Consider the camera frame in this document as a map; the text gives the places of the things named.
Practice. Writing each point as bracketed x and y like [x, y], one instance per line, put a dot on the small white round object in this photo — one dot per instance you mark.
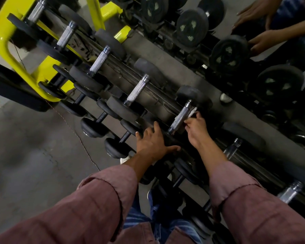
[225, 98]

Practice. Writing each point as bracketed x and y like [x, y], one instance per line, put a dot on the black yellow dumbbell rack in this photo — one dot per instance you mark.
[157, 99]

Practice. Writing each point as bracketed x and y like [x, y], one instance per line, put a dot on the person's right hand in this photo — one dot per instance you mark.
[198, 132]

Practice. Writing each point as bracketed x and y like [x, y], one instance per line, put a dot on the person's white shoe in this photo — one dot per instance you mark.
[149, 193]

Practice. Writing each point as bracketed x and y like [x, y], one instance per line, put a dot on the person's right forearm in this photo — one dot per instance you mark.
[264, 213]

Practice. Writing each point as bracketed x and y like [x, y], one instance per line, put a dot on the person's blue jeans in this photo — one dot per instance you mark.
[134, 216]

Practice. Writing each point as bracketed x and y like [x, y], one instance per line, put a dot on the person's left forearm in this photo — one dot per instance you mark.
[91, 208]

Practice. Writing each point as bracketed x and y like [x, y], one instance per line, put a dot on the white cleaning cloth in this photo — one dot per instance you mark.
[192, 112]

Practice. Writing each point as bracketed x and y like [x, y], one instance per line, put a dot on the person's left hand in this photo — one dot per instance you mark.
[153, 147]

